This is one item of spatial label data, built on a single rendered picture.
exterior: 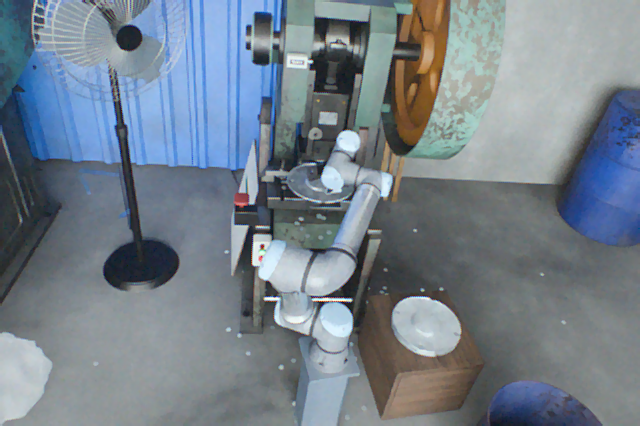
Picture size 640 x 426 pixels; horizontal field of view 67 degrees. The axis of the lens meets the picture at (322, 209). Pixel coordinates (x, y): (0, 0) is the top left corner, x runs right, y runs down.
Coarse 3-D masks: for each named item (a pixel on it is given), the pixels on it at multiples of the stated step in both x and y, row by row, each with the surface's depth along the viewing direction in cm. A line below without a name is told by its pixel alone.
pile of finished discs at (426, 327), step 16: (400, 304) 210; (416, 304) 211; (432, 304) 213; (400, 320) 203; (416, 320) 203; (432, 320) 204; (448, 320) 206; (400, 336) 197; (416, 336) 197; (432, 336) 198; (448, 336) 199; (416, 352) 194; (432, 352) 192; (448, 352) 196
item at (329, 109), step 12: (324, 84) 189; (336, 84) 190; (324, 96) 186; (336, 96) 187; (348, 96) 187; (312, 108) 189; (324, 108) 190; (336, 108) 190; (312, 120) 192; (324, 120) 193; (336, 120) 193; (312, 132) 194; (324, 132) 196; (336, 132) 197; (312, 144) 199; (324, 144) 196; (312, 156) 200; (324, 156) 200
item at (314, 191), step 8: (296, 168) 212; (304, 168) 213; (288, 176) 206; (296, 176) 207; (304, 176) 208; (288, 184) 201; (296, 184) 203; (304, 184) 203; (312, 184) 203; (320, 184) 204; (296, 192) 198; (304, 192) 199; (312, 192) 199; (320, 192) 200; (336, 192) 201; (344, 192) 202; (312, 200) 194; (320, 200) 196; (328, 200) 196; (336, 200) 197
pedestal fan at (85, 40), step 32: (64, 0) 156; (96, 0) 178; (128, 0) 173; (32, 32) 158; (64, 32) 165; (96, 32) 172; (128, 32) 172; (64, 64) 174; (96, 64) 175; (128, 64) 190; (160, 64) 197; (128, 160) 219; (128, 192) 229; (128, 224) 274; (128, 256) 261; (160, 256) 264; (128, 288) 246
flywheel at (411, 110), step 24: (432, 0) 184; (408, 24) 209; (432, 24) 183; (432, 48) 180; (408, 72) 210; (432, 72) 181; (408, 96) 209; (432, 96) 180; (408, 120) 205; (408, 144) 194
